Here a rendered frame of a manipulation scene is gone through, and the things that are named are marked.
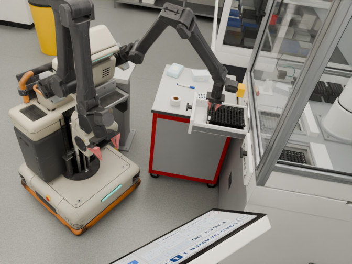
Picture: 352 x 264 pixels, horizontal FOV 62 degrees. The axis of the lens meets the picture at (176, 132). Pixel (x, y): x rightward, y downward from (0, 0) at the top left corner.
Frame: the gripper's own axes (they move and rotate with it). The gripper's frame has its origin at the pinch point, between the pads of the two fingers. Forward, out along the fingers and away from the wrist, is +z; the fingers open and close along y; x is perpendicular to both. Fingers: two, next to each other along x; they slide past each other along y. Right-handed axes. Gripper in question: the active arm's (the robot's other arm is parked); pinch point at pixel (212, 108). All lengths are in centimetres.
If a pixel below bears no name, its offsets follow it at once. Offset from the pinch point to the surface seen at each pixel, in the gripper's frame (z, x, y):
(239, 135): 11.0, 5.9, -18.2
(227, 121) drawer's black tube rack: 7.1, 0.4, -10.0
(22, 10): 74, -234, 262
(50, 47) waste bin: 89, -179, 200
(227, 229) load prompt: -21, 86, -6
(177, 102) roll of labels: 18.9, -23.9, 22.1
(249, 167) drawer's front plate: 3.5, 36.0, -21.4
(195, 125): 9.4, 6.2, 7.7
